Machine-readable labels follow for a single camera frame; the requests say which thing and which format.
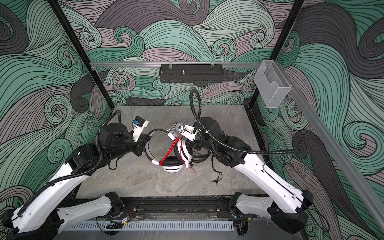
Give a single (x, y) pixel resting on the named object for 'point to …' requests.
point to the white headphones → (183, 157)
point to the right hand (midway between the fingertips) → (190, 127)
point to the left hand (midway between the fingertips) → (150, 136)
